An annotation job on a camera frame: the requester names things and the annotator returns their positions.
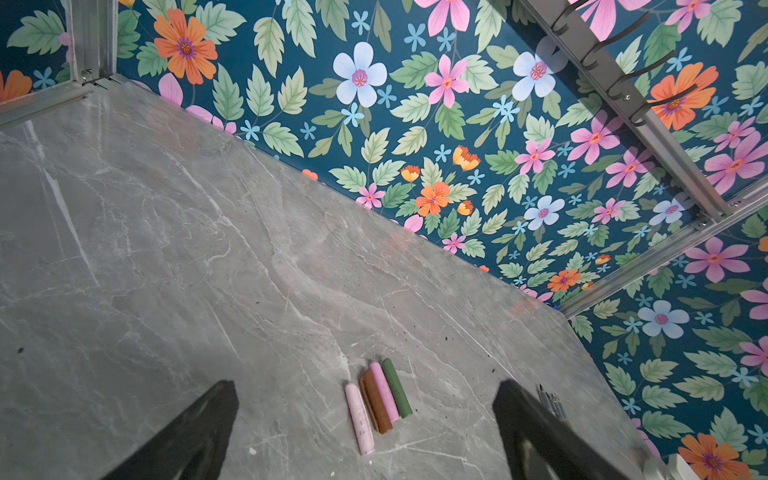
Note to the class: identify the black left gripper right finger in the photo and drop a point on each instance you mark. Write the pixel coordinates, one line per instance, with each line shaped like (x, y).
(539, 446)

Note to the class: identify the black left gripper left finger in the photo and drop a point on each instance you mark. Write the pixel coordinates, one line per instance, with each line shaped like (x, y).
(192, 446)

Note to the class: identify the green pen cap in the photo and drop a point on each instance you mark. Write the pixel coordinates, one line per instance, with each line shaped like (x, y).
(397, 390)

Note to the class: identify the brown pen cap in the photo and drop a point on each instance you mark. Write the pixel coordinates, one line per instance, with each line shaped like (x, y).
(375, 404)

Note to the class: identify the light pink pen cap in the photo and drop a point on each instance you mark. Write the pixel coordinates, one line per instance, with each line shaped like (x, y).
(359, 416)

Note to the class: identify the beige pen body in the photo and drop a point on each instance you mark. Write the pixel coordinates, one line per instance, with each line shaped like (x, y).
(545, 399)

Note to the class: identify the white rectangular box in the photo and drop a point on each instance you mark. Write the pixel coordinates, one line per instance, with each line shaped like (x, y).
(674, 468)

